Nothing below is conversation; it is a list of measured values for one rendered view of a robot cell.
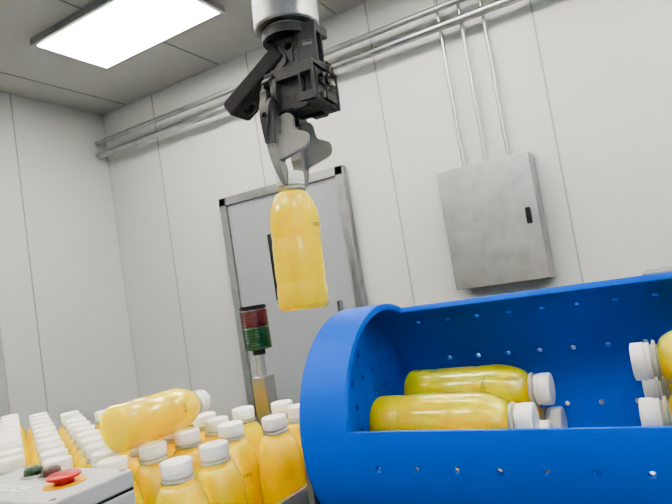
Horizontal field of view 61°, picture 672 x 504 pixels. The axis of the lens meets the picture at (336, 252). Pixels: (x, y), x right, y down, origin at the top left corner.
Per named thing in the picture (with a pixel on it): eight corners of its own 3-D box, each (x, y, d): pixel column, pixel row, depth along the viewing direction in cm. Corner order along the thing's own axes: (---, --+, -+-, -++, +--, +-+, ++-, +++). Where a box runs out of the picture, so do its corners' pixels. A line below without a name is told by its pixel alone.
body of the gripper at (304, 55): (314, 100, 72) (305, 10, 73) (258, 118, 76) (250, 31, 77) (342, 116, 79) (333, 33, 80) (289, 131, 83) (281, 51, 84)
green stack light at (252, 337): (261, 350, 126) (258, 327, 126) (238, 352, 129) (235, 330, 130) (278, 345, 132) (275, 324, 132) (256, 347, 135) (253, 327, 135)
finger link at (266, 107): (268, 137, 73) (269, 76, 75) (258, 140, 73) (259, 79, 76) (289, 151, 77) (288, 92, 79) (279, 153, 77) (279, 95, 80)
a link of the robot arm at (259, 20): (238, -1, 77) (277, 27, 86) (241, 33, 77) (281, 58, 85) (294, -25, 73) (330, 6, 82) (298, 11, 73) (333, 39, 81)
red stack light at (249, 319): (257, 327, 126) (255, 309, 127) (235, 330, 130) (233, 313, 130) (275, 323, 132) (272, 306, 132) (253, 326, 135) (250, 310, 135)
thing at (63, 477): (59, 489, 60) (58, 478, 60) (39, 488, 62) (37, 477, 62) (89, 477, 63) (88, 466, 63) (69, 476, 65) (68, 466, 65)
